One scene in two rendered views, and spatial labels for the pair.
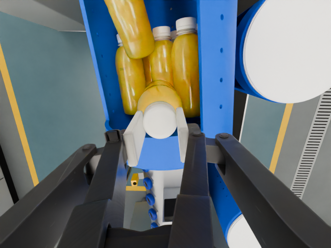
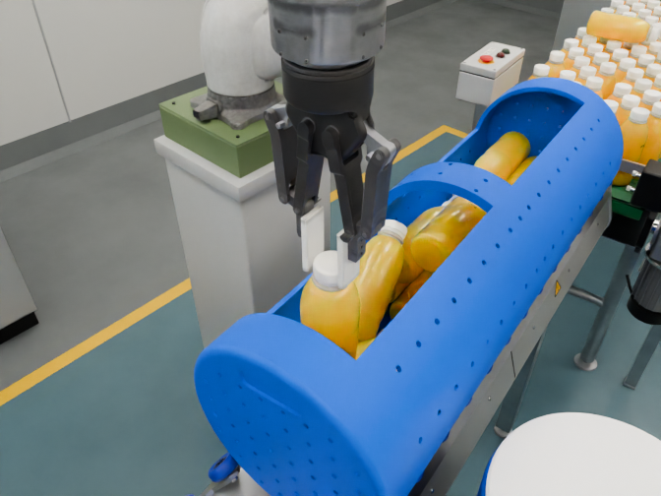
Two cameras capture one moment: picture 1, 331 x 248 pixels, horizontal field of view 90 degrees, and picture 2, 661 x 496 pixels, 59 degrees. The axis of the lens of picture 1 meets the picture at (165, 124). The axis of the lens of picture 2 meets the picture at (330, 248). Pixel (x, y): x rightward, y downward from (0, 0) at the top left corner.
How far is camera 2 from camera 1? 0.55 m
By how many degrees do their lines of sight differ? 66
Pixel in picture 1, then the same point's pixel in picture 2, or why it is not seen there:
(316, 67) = not seen: outside the picture
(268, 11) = (557, 425)
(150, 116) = (330, 254)
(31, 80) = (66, 409)
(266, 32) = (546, 450)
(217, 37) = (439, 306)
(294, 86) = not seen: outside the picture
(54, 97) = (49, 470)
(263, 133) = not seen: outside the picture
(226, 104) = (407, 381)
